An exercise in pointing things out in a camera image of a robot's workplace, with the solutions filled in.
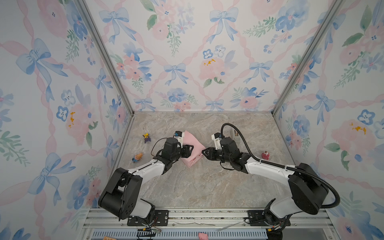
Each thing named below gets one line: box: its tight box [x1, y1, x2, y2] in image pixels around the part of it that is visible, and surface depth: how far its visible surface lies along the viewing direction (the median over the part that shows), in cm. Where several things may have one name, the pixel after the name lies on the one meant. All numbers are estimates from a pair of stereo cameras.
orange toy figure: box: [132, 153, 143, 163], surface depth 94 cm
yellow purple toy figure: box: [142, 133, 151, 144], surface depth 105 cm
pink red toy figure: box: [262, 150, 270, 160], surface depth 94 cm
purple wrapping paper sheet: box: [181, 130, 206, 168], surface depth 92 cm
